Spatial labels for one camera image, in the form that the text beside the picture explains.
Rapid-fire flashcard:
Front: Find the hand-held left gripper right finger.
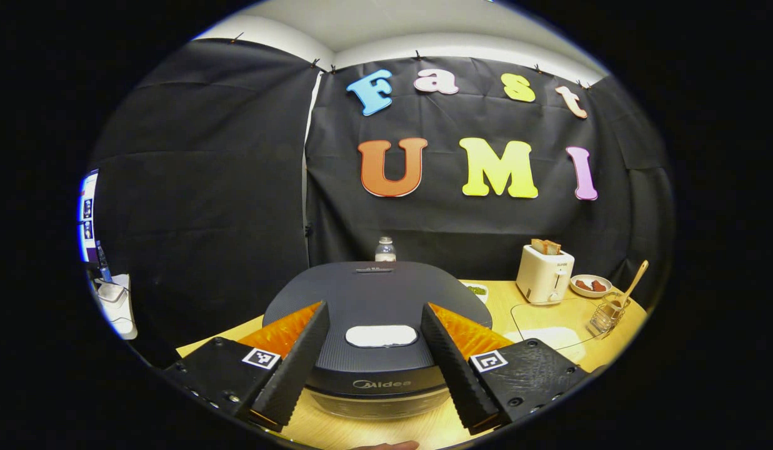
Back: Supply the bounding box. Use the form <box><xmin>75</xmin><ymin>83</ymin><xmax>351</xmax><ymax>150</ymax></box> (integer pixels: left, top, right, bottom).
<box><xmin>421</xmin><ymin>302</ymin><xmax>590</xmax><ymax>436</ymax></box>

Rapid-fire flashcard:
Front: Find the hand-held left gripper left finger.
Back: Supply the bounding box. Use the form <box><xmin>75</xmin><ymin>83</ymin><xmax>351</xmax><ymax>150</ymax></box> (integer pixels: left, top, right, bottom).
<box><xmin>163</xmin><ymin>300</ymin><xmax>331</xmax><ymax>433</ymax></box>

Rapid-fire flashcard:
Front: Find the black and silver rice cooker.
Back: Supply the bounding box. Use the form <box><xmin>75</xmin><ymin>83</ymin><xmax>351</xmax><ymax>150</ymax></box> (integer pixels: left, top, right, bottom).
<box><xmin>262</xmin><ymin>261</ymin><xmax>493</xmax><ymax>419</ymax></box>

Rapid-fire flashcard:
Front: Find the metal wire chopstick holder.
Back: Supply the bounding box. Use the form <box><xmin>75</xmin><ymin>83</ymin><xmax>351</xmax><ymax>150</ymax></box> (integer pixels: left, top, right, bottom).
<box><xmin>586</xmin><ymin>292</ymin><xmax>631</xmax><ymax>338</ymax></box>

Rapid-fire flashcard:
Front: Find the wooden spoon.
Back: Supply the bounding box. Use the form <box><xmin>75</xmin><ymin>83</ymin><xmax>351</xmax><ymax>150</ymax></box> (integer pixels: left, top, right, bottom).
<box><xmin>611</xmin><ymin>260</ymin><xmax>649</xmax><ymax>310</ymax></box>

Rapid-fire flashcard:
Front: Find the clear glass container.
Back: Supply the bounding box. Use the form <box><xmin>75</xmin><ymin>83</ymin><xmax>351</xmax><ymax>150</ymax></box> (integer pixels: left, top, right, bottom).
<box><xmin>510</xmin><ymin>297</ymin><xmax>606</xmax><ymax>366</ymax></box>

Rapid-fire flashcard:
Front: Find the white toaster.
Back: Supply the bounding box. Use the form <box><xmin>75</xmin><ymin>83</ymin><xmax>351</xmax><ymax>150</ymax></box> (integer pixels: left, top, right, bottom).
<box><xmin>516</xmin><ymin>244</ymin><xmax>576</xmax><ymax>305</ymax></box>

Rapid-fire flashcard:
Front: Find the round white plate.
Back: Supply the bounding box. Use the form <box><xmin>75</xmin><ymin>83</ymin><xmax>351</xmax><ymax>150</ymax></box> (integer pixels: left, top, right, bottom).
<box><xmin>569</xmin><ymin>274</ymin><xmax>613</xmax><ymax>298</ymax></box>

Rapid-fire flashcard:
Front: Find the white device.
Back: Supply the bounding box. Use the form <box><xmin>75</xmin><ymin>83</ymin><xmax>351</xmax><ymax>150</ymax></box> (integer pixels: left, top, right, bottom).
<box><xmin>94</xmin><ymin>274</ymin><xmax>139</xmax><ymax>341</ymax></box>

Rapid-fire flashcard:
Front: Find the wall poster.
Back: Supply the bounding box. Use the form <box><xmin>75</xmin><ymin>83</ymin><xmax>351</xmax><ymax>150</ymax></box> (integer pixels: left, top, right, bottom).
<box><xmin>78</xmin><ymin>170</ymin><xmax>101</xmax><ymax>263</ymax></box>

